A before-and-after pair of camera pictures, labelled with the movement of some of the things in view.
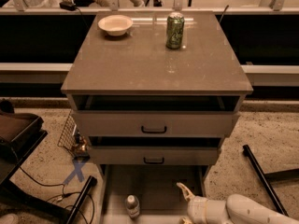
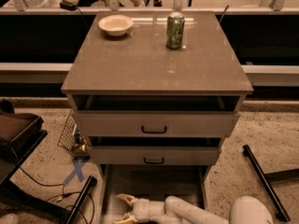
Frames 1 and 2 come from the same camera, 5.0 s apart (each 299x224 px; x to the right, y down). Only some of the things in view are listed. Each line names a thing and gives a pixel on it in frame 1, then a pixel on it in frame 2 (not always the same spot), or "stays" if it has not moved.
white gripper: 196,207 → 144,209
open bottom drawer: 155,186 stays
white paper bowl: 116,25 stays
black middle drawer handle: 153,162 stays
